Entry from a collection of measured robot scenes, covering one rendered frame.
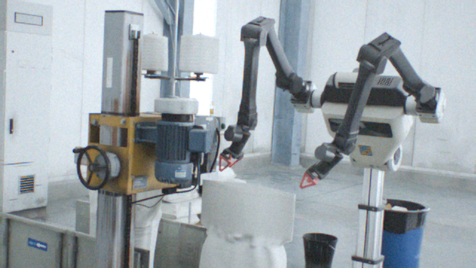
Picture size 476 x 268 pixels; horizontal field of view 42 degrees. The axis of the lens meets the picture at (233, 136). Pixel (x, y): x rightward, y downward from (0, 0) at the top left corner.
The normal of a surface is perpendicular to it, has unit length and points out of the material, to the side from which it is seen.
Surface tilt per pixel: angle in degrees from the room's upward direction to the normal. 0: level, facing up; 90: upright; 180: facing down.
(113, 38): 90
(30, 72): 90
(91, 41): 90
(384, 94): 130
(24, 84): 90
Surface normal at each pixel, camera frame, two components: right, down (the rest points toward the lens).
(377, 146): -0.47, 0.67
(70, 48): 0.83, 0.10
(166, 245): -0.56, 0.04
